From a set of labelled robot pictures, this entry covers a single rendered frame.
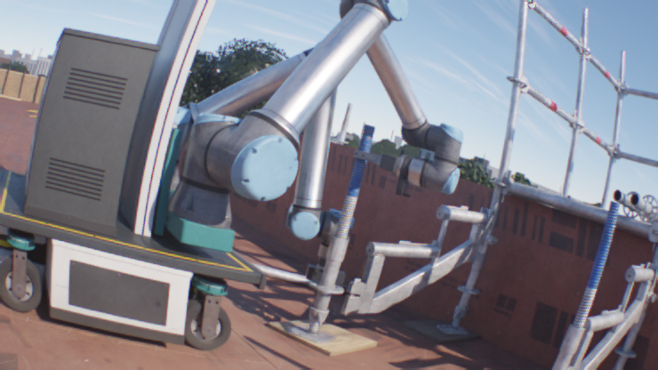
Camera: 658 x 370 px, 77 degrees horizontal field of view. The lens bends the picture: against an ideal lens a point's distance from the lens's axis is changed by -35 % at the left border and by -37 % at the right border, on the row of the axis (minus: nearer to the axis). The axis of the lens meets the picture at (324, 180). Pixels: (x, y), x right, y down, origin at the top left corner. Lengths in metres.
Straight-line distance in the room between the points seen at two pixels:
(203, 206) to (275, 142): 0.28
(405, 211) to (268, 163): 1.91
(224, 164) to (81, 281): 0.54
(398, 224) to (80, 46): 2.31
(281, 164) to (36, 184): 0.70
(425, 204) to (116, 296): 2.04
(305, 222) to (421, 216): 1.23
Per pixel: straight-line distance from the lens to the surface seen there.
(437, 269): 2.42
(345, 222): 2.07
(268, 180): 1.39
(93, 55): 1.44
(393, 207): 3.31
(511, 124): 2.63
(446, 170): 1.96
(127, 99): 1.46
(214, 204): 1.54
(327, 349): 2.04
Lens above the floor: 0.69
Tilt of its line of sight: 3 degrees down
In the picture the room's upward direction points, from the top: 15 degrees clockwise
